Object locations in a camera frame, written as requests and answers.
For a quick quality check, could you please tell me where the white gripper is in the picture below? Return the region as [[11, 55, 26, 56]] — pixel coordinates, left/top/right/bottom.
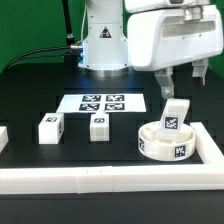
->
[[125, 0, 224, 99]]

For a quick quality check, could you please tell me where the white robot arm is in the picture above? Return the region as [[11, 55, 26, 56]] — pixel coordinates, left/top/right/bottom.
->
[[79, 0, 224, 99]]

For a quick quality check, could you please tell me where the white marker sheet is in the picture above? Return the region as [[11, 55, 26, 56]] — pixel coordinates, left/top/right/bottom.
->
[[56, 93, 146, 113]]

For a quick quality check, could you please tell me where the black vertical pole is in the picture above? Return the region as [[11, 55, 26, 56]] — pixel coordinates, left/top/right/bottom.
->
[[62, 0, 75, 47]]

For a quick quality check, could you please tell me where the white U-shaped fence wall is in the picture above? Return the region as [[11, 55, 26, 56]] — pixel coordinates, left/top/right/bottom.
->
[[0, 122, 224, 195]]

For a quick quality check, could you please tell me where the black cable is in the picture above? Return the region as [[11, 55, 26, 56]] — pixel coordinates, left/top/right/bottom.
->
[[3, 45, 84, 72]]

